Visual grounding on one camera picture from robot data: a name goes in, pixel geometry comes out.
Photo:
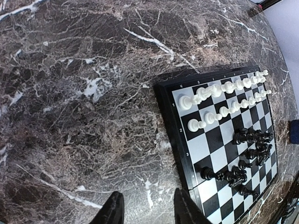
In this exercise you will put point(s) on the white pawn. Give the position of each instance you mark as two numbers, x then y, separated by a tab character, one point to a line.
224	111
211	117
194	125

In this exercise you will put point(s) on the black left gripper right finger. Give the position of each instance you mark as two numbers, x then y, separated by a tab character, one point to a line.
186	211

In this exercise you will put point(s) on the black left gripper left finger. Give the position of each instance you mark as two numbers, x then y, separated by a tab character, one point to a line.
112	212

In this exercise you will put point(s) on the black chess pieces pile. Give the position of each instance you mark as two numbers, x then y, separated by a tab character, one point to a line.
255	156

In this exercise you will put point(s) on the black white chessboard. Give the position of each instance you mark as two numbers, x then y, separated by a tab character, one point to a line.
212	146

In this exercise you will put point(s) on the white bishop piece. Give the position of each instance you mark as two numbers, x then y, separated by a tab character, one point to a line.
215	90

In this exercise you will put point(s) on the white rook left corner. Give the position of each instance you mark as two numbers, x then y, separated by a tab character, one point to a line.
186	102

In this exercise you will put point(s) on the white knight piece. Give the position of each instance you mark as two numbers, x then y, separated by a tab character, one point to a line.
204	93

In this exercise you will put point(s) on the black rook piece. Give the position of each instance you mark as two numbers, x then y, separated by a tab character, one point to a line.
207	173

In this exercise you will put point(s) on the black pawn piece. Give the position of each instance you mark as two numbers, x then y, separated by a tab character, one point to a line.
244	191

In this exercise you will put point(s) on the dark blue mug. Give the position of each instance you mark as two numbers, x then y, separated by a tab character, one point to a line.
294	131

